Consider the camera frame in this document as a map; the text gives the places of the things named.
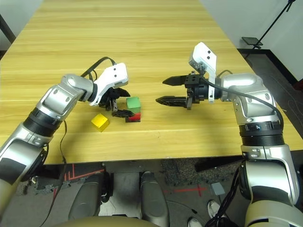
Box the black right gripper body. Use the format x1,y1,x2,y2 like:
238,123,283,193
184,73,211,110

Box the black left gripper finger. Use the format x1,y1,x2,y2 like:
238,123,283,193
116,87,131,97
111,110,135,118

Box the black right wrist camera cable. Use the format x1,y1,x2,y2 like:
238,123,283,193
201,79,285,130

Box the dark speckled foam floor mat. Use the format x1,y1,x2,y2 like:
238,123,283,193
160,157,237,185

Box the red wooden block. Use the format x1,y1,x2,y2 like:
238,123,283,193
125,113,142,123

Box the black table foot bar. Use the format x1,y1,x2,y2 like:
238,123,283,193
195,156,242,172

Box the grey robot left leg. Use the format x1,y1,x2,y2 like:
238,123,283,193
68,181,103,221

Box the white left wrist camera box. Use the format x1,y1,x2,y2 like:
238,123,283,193
89,62,129,106

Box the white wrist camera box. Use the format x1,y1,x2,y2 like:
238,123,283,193
89,62,129,106
188,42,218,104

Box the black tripod stand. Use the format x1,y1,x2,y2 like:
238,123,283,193
241,0,298,50

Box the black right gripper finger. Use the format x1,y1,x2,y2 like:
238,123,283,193
162,75,187,87
155,95,190,109

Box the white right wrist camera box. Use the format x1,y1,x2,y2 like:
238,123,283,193
188,42,218,104

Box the white sneaker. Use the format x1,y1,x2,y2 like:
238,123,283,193
187,217,202,227
207,200,223,219

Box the black cable bundle right arm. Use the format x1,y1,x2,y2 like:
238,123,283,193
205,158,246,227

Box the grey robot right leg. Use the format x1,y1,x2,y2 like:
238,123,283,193
140,171,170,227

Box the black left wrist camera cable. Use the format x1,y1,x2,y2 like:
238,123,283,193
80,56,117,81

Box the red tape cross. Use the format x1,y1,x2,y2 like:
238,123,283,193
174,185,207,197

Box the wooden side table black frame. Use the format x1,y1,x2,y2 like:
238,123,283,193
0,13,17,45

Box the red tape lines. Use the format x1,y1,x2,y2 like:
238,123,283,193
53,163,105,182

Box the grey robot leg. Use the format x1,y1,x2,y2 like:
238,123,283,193
140,171,170,227
68,181,103,221

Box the grey foot pedal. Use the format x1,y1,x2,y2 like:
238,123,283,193
211,182,225,196

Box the black cable under left arm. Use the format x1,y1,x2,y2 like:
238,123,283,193
45,120,68,227

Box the khaki robot torso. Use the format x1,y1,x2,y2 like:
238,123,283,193
53,214,164,227

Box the yellow wooden block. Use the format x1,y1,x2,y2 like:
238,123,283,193
90,113,110,132

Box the green wooden block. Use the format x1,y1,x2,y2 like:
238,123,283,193
126,96,142,115

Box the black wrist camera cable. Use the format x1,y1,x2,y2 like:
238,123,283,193
80,56,117,81
201,79,285,130

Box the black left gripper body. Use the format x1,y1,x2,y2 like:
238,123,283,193
99,87,120,112

